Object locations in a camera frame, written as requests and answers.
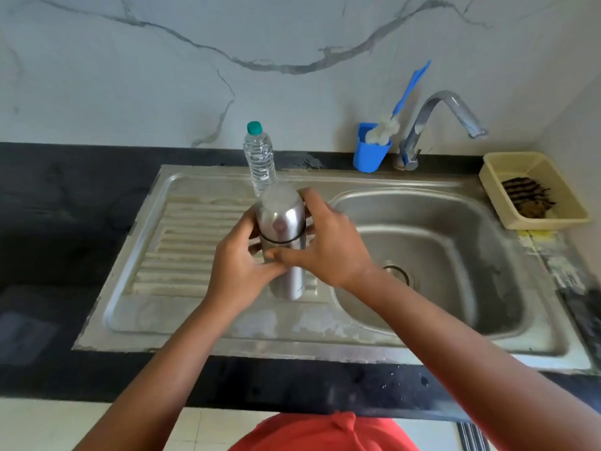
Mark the person's left hand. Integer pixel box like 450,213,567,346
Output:
203,206,285,314

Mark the person's right hand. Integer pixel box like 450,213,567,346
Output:
266,187,379,291

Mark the stainless steel flask bottle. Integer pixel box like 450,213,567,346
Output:
254,183,308,301

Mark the person's left forearm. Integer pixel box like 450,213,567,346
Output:
73,300,256,451

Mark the person's right forearm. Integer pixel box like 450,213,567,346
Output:
354,269,601,451

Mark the stainless steel kitchen sink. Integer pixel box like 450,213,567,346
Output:
71,164,593,374

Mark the clear plastic water bottle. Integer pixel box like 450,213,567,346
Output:
243,121,277,198

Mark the sink drain strainer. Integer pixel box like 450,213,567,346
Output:
381,264,416,288

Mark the blue plastic holder cup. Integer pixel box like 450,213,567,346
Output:
352,122,393,174

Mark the person's red shirt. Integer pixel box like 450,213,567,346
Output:
229,411,420,451

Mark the chrome sink faucet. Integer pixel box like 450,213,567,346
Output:
397,90,489,172

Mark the brown scrub pad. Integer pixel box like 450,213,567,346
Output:
501,177,557,219

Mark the yellow plastic tray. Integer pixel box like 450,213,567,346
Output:
478,151,591,231

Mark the blue handled bottle brush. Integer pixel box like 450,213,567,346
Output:
365,60,432,146

